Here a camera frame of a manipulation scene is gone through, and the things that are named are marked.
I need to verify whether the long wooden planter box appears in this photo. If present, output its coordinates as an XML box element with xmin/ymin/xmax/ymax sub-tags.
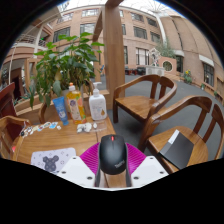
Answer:
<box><xmin>13</xmin><ymin>89</ymin><xmax>111</xmax><ymax>125</ymax></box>

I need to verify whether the grey bear-print mouse pad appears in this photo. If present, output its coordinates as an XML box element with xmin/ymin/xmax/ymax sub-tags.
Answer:
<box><xmin>30</xmin><ymin>147</ymin><xmax>77</xmax><ymax>174</ymax></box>

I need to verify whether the row of small stickers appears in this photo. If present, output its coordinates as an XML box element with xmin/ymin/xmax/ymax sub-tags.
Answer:
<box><xmin>19</xmin><ymin>121</ymin><xmax>63</xmax><ymax>138</ymax></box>

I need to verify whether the yellow flowering potted plant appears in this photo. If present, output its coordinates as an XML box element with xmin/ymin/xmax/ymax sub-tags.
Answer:
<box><xmin>183</xmin><ymin>69</ymin><xmax>193</xmax><ymax>84</ymax></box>

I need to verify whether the blue squeeze tube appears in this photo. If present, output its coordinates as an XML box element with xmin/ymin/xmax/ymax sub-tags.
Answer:
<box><xmin>52</xmin><ymin>96</ymin><xmax>70</xmax><ymax>127</ymax></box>

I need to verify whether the wooden pillar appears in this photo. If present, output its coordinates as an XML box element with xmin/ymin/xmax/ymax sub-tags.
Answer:
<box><xmin>94</xmin><ymin>0</ymin><xmax>126</xmax><ymax>110</ymax></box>

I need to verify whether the large green potted plant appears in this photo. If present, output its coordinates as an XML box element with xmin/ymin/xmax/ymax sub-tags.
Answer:
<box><xmin>28</xmin><ymin>32</ymin><xmax>106</xmax><ymax>109</ymax></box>

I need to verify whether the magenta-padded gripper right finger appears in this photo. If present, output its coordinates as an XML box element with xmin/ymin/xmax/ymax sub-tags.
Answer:
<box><xmin>124</xmin><ymin>142</ymin><xmax>169</xmax><ymax>188</ymax></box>

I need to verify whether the wooden armchair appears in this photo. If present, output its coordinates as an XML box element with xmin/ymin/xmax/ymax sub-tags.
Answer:
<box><xmin>137</xmin><ymin>95</ymin><xmax>224</xmax><ymax>174</ymax></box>
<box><xmin>38</xmin><ymin>99</ymin><xmax>58</xmax><ymax>124</ymax></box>
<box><xmin>0</xmin><ymin>115</ymin><xmax>33</xmax><ymax>161</ymax></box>
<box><xmin>112</xmin><ymin>73</ymin><xmax>178</xmax><ymax>125</ymax></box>

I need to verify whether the black flat box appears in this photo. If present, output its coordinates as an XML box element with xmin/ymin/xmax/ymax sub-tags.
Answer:
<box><xmin>158</xmin><ymin>129</ymin><xmax>195</xmax><ymax>170</ymax></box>

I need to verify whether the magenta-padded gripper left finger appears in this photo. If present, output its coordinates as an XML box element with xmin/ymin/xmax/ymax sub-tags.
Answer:
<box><xmin>57</xmin><ymin>142</ymin><xmax>103</xmax><ymax>188</ymax></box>

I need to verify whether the clear bag with white items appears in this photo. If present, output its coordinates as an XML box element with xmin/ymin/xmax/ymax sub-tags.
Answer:
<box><xmin>75</xmin><ymin>120</ymin><xmax>108</xmax><ymax>134</ymax></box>

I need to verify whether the black computer mouse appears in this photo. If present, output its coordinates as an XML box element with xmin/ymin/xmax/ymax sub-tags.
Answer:
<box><xmin>98</xmin><ymin>133</ymin><xmax>129</xmax><ymax>176</ymax></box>

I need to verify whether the white pump bottle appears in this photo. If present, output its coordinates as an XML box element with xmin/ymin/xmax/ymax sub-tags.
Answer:
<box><xmin>88</xmin><ymin>81</ymin><xmax>108</xmax><ymax>122</ymax></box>

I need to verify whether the dark red wooden lectern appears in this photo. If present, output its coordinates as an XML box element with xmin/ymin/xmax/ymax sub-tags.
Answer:
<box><xmin>0</xmin><ymin>82</ymin><xmax>18</xmax><ymax>118</ymax></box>

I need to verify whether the yellow detergent bottle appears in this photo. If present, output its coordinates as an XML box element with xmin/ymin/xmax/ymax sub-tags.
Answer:
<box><xmin>65</xmin><ymin>82</ymin><xmax>88</xmax><ymax>125</ymax></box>

